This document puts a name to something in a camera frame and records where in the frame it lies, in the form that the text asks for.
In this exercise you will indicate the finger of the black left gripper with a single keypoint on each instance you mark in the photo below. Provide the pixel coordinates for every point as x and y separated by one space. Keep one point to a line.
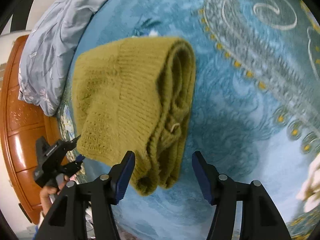
73 167
65 146

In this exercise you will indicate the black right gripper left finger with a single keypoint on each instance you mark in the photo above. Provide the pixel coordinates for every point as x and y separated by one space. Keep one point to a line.
66 217

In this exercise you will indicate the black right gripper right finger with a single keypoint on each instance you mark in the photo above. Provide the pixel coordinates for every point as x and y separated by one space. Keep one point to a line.
260 217

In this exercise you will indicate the olive green knitted sweater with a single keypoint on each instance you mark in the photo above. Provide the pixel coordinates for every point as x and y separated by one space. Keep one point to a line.
135 95

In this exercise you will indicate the person's left hand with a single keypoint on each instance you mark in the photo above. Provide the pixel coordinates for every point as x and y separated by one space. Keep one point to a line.
45 193

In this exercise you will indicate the brown wooden headboard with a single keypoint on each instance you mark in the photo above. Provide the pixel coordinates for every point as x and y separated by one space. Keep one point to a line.
21 125

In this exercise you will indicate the grey floral duvet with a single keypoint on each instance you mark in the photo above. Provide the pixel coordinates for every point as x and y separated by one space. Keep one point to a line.
49 50

